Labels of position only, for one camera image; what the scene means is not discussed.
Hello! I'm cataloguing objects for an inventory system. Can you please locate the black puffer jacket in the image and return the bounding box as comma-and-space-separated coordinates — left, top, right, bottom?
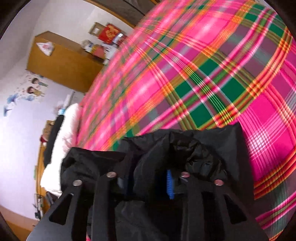
60, 123, 254, 240

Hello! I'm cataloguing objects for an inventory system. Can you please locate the white pink puffer coat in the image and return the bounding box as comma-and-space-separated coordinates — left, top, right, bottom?
40, 103, 81, 197

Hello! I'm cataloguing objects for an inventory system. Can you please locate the black fur coat collar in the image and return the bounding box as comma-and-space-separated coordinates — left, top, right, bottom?
44, 115, 64, 168

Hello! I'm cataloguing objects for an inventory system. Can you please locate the wooden wardrobe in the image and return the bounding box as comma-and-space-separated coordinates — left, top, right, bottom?
27, 31, 104, 93

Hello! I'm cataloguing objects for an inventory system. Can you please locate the pink plaid bed sheet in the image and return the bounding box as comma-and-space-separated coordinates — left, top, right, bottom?
76, 1, 295, 240

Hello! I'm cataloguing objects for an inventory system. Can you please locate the white plastic bag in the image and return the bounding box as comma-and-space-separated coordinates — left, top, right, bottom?
36, 42, 54, 56

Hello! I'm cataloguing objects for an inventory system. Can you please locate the pink storage basket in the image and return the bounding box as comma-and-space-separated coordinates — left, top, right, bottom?
91, 45, 105, 59

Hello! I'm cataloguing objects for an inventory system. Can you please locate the red gift box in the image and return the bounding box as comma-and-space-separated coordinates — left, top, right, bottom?
98, 24, 121, 44

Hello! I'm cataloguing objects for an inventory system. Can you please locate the cardboard box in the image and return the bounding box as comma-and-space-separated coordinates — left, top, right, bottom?
88, 22, 105, 37

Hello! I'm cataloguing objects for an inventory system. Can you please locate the wooden door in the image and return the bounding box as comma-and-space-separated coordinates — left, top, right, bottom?
87, 0, 161, 28

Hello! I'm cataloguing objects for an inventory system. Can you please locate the cartoon couple wall sticker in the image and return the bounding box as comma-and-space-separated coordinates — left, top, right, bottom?
3, 70, 49, 117

